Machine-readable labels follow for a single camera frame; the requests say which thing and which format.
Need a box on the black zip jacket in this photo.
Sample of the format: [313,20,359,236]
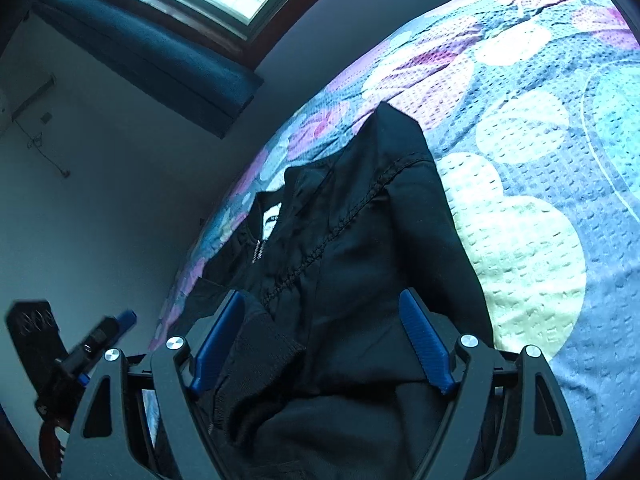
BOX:
[150,100,497,480]

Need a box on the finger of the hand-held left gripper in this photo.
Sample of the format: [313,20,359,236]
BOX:
[64,309,137,378]

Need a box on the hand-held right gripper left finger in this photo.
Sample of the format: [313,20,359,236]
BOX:
[61,290,246,480]

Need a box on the floral quilted bedspread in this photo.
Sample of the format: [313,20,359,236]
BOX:
[150,0,640,480]

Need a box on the dark blue window seat cushion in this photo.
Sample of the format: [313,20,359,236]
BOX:
[32,0,266,140]

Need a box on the black wall cable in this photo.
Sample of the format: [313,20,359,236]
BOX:
[12,117,72,179]

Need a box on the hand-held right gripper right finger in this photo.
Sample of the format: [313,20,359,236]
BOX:
[397,287,587,480]

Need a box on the wall cable rail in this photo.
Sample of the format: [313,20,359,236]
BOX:
[10,74,57,120]

